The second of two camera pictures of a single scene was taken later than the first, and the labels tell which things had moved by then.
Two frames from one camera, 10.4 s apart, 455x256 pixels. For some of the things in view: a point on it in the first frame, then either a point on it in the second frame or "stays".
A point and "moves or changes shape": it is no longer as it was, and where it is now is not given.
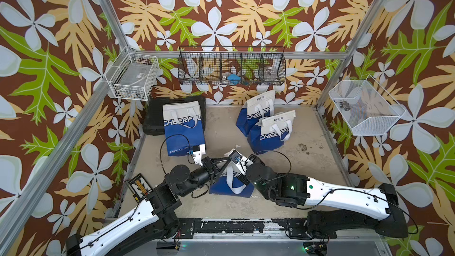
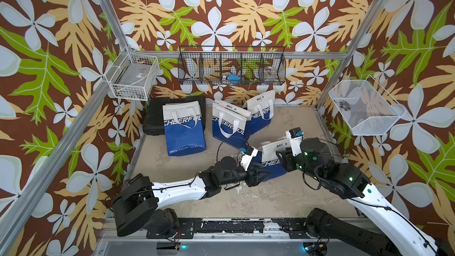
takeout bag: (183, 127) stays
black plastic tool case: (153, 122) stays
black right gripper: (256, 160) → (287, 157)
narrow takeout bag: (228, 184) moves or changes shape
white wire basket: (132, 76) stays
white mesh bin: (368, 109) stays
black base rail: (295, 228) stays
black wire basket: (232, 65) stays
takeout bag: (271, 132) moves or changes shape
